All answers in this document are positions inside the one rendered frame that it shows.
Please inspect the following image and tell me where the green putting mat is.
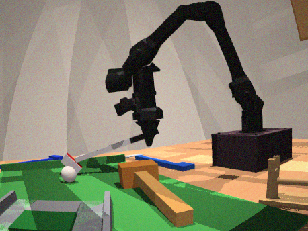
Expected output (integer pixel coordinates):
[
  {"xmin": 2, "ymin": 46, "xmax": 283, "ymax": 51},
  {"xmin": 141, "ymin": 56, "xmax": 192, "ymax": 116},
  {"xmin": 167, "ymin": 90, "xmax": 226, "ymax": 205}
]
[{"xmin": 0, "ymin": 163, "xmax": 308, "ymax": 231}]

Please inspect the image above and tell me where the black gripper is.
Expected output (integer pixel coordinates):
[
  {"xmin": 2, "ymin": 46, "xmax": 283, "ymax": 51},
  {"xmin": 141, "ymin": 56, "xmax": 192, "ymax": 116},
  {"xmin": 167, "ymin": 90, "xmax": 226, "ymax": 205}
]
[{"xmin": 132, "ymin": 87, "xmax": 163, "ymax": 146}]

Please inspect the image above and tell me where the white golf ball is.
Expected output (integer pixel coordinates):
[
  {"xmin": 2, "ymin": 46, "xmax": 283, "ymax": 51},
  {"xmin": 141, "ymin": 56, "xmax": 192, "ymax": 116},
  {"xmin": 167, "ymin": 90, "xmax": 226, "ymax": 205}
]
[{"xmin": 61, "ymin": 166, "xmax": 77, "ymax": 183}]

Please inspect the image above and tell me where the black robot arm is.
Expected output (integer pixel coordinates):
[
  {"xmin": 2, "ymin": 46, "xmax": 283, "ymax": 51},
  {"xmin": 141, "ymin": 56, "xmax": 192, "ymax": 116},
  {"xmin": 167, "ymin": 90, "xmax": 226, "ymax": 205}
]
[{"xmin": 105, "ymin": 1, "xmax": 266, "ymax": 133}]

